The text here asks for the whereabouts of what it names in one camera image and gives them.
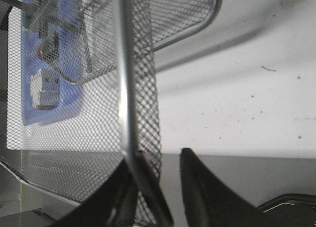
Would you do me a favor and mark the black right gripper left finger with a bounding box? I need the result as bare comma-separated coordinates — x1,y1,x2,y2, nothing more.
55,151,173,227

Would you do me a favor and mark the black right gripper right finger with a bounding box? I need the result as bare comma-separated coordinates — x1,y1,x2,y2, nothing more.
180,148,316,227

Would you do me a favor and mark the silver mesh tray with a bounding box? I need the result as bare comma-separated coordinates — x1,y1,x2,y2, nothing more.
0,0,161,227
37,0,224,86

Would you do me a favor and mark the white circuit breaker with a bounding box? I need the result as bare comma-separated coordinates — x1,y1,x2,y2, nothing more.
30,68,60,110

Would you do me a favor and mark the silver mesh bottom tray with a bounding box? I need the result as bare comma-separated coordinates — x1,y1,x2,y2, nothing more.
37,0,224,86

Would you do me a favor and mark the blue plastic tray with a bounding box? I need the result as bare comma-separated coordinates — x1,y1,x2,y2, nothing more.
21,0,87,126

